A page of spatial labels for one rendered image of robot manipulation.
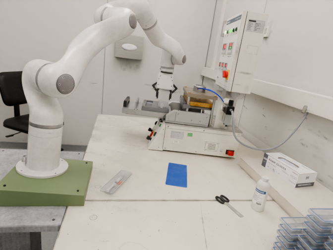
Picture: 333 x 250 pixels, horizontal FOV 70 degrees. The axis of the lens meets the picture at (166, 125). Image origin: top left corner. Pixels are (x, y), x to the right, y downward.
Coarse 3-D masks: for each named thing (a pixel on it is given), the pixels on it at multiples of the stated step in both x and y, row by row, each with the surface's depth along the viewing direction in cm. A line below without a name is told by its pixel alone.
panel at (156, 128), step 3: (162, 120) 149; (156, 123) 165; (162, 123) 143; (156, 126) 157; (159, 126) 146; (153, 129) 162; (156, 129) 150; (159, 129) 140; (150, 132) 168; (153, 132) 154; (156, 132) 142; (153, 138) 142; (150, 141) 146
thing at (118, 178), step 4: (120, 172) 107; (124, 172) 107; (128, 172) 108; (116, 176) 103; (120, 176) 104; (124, 176) 104; (112, 180) 100; (116, 180) 100; (120, 180) 101; (108, 184) 97; (112, 184) 97; (116, 184) 97; (104, 188) 93; (108, 188) 94; (112, 188) 94
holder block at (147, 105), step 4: (144, 100) 157; (148, 100) 158; (144, 104) 145; (148, 104) 154; (152, 104) 155; (156, 104) 150; (144, 108) 141; (148, 108) 141; (152, 108) 141; (156, 108) 141; (160, 108) 141; (168, 108) 143; (164, 112) 141; (168, 112) 142
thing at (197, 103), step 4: (184, 96) 154; (192, 100) 143; (196, 100) 145; (200, 100) 147; (204, 100) 149; (208, 100) 151; (192, 104) 140; (196, 104) 140; (200, 104) 140; (204, 104) 140; (208, 104) 140; (196, 108) 141; (200, 108) 141; (204, 108) 141; (208, 108) 141
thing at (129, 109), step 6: (132, 102) 158; (138, 102) 155; (126, 108) 140; (132, 108) 142; (138, 108) 144; (132, 114) 143; (138, 114) 141; (144, 114) 141; (150, 114) 141; (156, 114) 141; (162, 114) 141
